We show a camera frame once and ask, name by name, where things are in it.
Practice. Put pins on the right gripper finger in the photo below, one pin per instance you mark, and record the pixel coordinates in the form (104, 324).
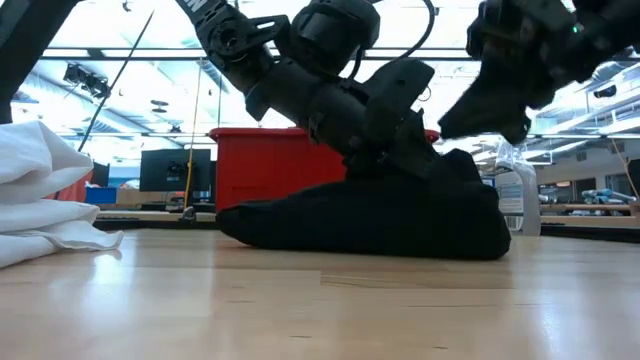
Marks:
(485, 115)

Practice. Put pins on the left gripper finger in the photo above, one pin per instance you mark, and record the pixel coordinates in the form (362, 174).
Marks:
(370, 162)
(400, 100)

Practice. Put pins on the black garment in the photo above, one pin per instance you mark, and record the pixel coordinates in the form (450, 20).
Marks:
(375, 220)

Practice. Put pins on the red plastic laundry bin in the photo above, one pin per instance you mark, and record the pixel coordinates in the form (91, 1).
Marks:
(270, 165)

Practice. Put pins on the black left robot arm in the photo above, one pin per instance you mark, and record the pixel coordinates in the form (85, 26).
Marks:
(230, 40)

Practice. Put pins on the blue storage bin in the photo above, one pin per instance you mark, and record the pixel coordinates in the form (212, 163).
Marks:
(100, 195)

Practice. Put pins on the clear spray bottle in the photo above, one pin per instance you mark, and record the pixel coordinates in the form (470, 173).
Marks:
(520, 200)

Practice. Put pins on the yellow pole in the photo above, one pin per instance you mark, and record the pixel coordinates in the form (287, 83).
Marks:
(192, 125)

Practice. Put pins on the pale blue lab equipment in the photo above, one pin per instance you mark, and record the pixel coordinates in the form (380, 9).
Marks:
(605, 196)

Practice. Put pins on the black monitor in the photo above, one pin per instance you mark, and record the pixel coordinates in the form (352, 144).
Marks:
(160, 170)

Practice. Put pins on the black beam with lights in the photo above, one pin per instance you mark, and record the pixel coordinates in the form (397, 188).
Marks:
(150, 53)

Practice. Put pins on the cardboard box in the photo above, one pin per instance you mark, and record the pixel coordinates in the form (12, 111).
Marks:
(142, 197)

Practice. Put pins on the black ceiling spotlight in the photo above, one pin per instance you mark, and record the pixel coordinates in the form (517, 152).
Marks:
(87, 80)

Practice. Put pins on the person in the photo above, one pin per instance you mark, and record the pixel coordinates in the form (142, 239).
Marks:
(75, 192)

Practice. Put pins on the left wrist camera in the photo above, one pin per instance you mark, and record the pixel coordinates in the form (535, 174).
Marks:
(330, 30)

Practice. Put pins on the black aluminium table frame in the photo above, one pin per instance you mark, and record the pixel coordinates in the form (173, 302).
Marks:
(590, 234)

